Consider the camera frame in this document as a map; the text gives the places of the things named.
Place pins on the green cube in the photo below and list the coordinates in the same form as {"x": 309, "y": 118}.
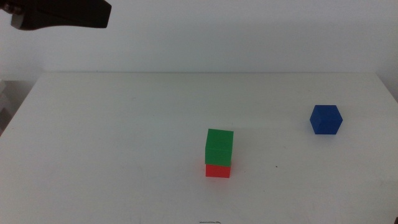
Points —
{"x": 219, "y": 149}

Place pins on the red cube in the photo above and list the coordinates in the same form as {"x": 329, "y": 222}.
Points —
{"x": 217, "y": 171}

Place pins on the blue cube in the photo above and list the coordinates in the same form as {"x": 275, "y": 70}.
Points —
{"x": 325, "y": 121}

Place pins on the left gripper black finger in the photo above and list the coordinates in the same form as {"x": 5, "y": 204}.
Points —
{"x": 71, "y": 12}

